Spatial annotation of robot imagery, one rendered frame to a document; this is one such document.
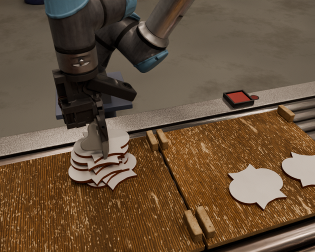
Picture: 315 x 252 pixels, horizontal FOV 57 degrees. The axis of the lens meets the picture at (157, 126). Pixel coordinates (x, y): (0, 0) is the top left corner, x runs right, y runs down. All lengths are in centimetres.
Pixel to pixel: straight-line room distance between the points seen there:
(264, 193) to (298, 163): 14
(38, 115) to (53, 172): 196
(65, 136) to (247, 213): 53
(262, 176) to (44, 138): 60
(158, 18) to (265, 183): 55
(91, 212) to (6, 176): 24
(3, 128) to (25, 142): 177
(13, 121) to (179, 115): 196
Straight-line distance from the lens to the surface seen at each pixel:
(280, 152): 82
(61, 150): 83
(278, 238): 67
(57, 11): 53
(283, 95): 111
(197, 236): 59
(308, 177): 77
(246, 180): 71
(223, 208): 66
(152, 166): 72
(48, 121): 259
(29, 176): 76
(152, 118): 91
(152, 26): 94
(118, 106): 106
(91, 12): 55
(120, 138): 72
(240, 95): 103
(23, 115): 274
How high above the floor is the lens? 145
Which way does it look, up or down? 38 degrees down
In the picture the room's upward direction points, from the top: straight up
